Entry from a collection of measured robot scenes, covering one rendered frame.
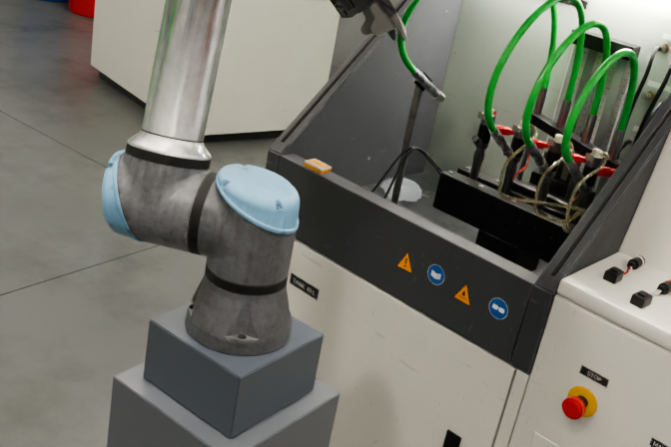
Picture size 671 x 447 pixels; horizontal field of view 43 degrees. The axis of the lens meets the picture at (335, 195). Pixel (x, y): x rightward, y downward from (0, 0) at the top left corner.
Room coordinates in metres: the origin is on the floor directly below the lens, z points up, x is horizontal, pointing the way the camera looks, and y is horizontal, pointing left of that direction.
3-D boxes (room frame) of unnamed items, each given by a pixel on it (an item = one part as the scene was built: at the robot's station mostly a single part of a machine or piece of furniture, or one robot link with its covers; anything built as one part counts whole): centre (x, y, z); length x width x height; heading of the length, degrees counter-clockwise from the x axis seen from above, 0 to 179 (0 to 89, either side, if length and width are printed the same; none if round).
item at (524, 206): (1.61, -0.37, 0.91); 0.34 x 0.10 x 0.15; 51
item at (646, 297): (1.26, -0.54, 0.99); 0.12 x 0.02 x 0.02; 137
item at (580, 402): (1.19, -0.45, 0.80); 0.05 x 0.04 x 0.05; 51
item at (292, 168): (1.50, -0.12, 0.87); 0.62 x 0.04 x 0.16; 51
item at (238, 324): (1.07, 0.10, 0.95); 0.15 x 0.15 x 0.10
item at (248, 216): (1.07, 0.11, 1.07); 0.13 x 0.12 x 0.14; 83
